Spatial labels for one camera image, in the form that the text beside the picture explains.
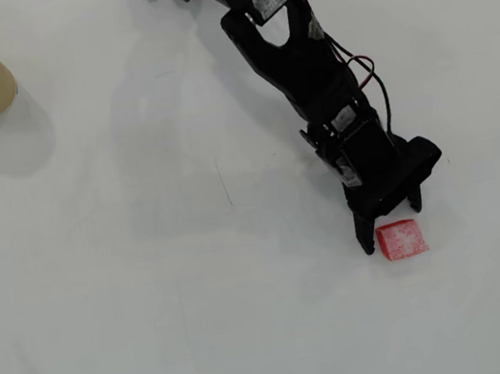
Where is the red foam cube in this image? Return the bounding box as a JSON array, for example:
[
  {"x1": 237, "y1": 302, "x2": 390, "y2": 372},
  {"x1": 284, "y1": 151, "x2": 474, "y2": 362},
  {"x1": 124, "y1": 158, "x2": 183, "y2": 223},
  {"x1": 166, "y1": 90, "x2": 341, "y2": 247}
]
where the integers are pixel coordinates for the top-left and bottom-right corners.
[{"x1": 373, "y1": 215, "x2": 431, "y2": 264}]

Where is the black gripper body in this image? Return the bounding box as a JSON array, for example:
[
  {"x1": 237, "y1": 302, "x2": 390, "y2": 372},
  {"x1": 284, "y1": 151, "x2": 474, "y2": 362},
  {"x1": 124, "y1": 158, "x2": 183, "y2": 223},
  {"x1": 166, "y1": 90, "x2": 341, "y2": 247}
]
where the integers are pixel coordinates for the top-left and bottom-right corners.
[{"x1": 295, "y1": 92, "x2": 422, "y2": 225}]

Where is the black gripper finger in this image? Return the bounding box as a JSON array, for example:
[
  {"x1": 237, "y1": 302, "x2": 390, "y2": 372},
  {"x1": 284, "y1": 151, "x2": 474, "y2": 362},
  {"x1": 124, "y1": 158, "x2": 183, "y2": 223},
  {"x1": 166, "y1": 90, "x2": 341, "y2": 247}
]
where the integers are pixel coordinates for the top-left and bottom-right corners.
[
  {"x1": 403, "y1": 181, "x2": 429, "y2": 217},
  {"x1": 348, "y1": 206, "x2": 383, "y2": 258}
]

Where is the black cable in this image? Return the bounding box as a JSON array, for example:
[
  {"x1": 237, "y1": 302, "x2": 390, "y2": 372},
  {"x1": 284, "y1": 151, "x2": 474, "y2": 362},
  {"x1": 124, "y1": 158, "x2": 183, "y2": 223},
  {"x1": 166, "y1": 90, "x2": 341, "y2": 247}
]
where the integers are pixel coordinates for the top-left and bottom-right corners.
[{"x1": 322, "y1": 21, "x2": 397, "y2": 146}]

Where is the red wire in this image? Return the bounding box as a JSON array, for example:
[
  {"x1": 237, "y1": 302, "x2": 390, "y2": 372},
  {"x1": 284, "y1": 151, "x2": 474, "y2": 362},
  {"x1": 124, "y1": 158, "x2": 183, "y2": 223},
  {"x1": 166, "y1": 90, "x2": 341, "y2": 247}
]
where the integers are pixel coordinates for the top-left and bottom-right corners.
[{"x1": 286, "y1": 0, "x2": 381, "y2": 104}]

